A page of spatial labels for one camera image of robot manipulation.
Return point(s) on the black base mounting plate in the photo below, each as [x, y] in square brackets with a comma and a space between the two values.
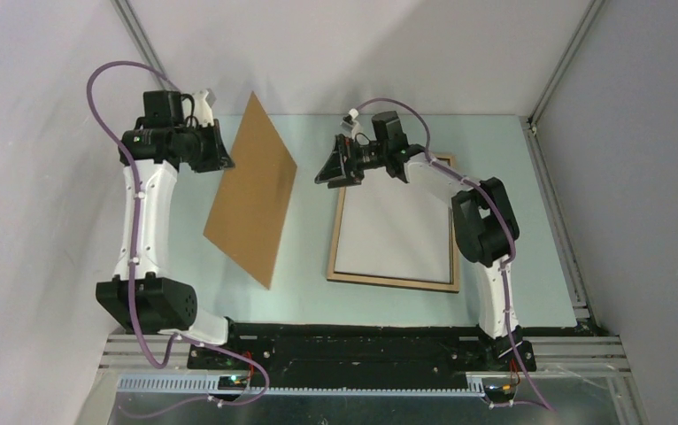
[413, 363]

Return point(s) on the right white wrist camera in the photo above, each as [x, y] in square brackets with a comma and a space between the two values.
[351, 124]

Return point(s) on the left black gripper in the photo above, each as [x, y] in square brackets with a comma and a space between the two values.
[220, 158]

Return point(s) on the landscape photo print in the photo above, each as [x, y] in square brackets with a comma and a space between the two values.
[397, 229]

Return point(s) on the aluminium corner post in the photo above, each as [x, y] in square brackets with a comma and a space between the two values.
[151, 61]
[575, 42]

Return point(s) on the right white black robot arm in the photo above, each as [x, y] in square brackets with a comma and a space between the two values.
[485, 227]

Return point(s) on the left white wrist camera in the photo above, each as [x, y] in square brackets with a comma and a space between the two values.
[202, 111]

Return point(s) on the aluminium front rail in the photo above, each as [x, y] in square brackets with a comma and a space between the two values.
[557, 355]

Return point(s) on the wooden picture frame with glass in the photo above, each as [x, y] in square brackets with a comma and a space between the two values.
[392, 284]

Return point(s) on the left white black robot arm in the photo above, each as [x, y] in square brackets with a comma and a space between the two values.
[141, 290]

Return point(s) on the left aluminium corner post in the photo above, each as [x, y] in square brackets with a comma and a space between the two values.
[151, 61]

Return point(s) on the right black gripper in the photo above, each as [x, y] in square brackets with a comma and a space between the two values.
[334, 168]

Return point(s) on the brown cardboard backing board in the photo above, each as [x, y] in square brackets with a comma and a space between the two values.
[250, 207]

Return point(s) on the right aluminium corner post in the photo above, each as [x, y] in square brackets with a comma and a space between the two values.
[575, 42]

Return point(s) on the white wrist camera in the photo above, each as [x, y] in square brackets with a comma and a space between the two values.
[202, 111]
[351, 124]

